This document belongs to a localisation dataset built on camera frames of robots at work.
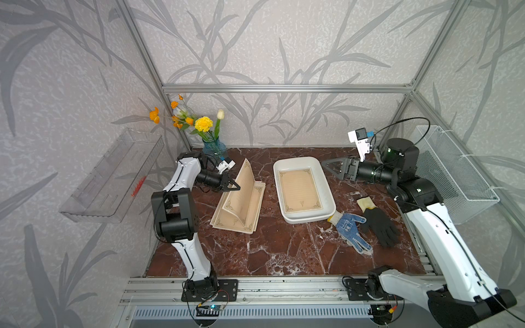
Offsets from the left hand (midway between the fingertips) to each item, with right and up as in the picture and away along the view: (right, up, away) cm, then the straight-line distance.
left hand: (237, 187), depth 84 cm
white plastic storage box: (+40, -5, +12) cm, 43 cm away
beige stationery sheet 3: (+29, -4, +23) cm, 37 cm away
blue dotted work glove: (+48, -18, +6) cm, 52 cm away
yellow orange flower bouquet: (-30, +34, +15) cm, 47 cm away
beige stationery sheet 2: (-8, -16, +7) cm, 19 cm away
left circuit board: (-8, -43, -12) cm, 45 cm away
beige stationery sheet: (+1, -7, 0) cm, 7 cm away
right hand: (+31, +10, -23) cm, 40 cm away
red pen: (-28, +3, -19) cm, 34 cm away
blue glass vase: (-16, +19, +20) cm, 32 cm away
